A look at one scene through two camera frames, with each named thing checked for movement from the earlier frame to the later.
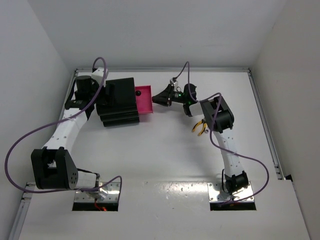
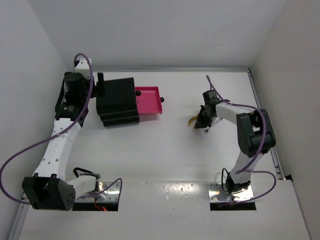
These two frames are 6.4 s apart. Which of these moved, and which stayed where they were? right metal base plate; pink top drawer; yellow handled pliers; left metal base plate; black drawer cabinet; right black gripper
Moved: right black gripper; yellow handled pliers; pink top drawer
Stayed: left metal base plate; right metal base plate; black drawer cabinet
